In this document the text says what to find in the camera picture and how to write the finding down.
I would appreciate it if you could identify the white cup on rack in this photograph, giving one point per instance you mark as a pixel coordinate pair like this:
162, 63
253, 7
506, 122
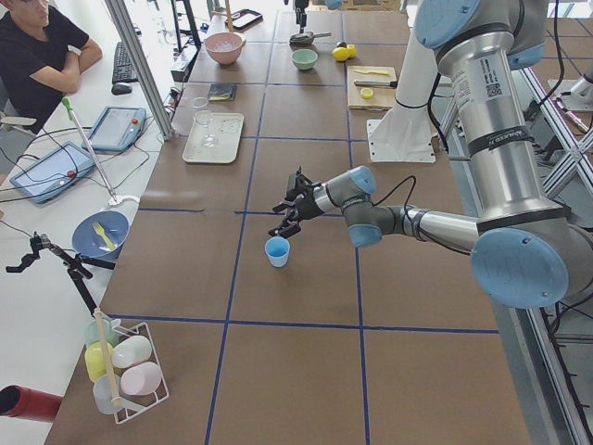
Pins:
133, 350

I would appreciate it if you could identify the yellow lemon front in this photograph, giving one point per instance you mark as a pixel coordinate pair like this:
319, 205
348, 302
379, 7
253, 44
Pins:
352, 51

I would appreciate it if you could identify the teach pendant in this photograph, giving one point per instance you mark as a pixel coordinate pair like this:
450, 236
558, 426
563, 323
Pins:
117, 128
54, 173

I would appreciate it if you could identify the yellow plastic fork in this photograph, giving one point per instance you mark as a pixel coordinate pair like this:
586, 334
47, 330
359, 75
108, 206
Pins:
99, 230

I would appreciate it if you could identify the light blue cup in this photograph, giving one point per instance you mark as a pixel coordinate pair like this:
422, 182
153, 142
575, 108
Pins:
277, 250

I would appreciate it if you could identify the large blue bowl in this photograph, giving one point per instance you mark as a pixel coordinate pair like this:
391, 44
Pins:
87, 243

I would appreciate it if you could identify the clear wine glass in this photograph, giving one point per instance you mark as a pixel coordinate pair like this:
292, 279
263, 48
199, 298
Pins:
203, 118

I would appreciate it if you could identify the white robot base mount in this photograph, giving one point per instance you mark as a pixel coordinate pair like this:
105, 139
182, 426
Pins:
404, 133

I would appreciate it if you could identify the cream bear tray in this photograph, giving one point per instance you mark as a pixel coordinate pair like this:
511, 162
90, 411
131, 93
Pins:
228, 129

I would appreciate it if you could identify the teach pendant near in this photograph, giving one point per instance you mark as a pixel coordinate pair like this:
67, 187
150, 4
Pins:
54, 173

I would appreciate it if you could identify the small glass dish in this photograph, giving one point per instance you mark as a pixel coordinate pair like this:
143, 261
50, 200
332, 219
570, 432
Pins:
199, 102

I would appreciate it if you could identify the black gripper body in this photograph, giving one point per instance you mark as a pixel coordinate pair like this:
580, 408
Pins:
306, 207
301, 5

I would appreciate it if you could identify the red cylinder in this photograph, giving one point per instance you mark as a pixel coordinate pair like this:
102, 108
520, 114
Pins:
29, 404

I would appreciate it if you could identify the green bowl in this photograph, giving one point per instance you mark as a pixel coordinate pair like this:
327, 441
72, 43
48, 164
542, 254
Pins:
304, 59

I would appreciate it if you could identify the yellow cup on rack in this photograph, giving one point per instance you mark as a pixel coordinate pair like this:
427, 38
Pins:
94, 361

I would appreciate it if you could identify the steel ice scoop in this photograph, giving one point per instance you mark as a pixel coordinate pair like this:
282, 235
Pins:
306, 38

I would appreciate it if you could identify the teach pendant far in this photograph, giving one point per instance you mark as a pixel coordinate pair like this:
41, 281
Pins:
117, 128

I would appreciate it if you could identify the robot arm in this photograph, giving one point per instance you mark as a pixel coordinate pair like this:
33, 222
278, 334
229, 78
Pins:
524, 252
330, 4

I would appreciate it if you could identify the lemon half slice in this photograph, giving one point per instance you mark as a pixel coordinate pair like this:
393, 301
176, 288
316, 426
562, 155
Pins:
366, 93

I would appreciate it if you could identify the steel muddler black tip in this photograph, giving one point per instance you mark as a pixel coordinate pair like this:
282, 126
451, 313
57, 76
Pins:
376, 84

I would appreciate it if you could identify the clear cup on rack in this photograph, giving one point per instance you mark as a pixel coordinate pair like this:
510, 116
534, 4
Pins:
103, 397

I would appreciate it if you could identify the yellow lemon rear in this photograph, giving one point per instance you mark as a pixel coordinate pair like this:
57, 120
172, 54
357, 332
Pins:
341, 54

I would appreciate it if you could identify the black keyboard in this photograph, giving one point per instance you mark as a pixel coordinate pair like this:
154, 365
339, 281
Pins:
123, 68

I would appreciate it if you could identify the white wire cup rack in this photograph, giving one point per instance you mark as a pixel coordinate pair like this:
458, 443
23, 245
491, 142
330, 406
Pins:
111, 333

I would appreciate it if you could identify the pink cup on rack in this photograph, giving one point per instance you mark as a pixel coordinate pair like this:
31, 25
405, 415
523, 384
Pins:
141, 379

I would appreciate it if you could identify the wooden cutting board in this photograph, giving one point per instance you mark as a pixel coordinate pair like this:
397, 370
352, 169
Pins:
384, 98

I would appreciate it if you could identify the black computer mouse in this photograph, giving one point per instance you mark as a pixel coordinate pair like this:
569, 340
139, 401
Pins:
121, 89

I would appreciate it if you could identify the seated person black shirt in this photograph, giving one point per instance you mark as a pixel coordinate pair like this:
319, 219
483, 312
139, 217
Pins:
43, 56

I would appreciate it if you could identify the grey yellow cloth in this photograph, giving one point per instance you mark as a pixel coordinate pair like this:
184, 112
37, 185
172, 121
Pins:
221, 92

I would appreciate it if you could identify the yellow lemon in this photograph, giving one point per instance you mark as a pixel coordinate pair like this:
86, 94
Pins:
352, 51
341, 54

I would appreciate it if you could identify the pink bowl of ice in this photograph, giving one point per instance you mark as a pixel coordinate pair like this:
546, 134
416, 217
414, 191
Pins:
225, 47

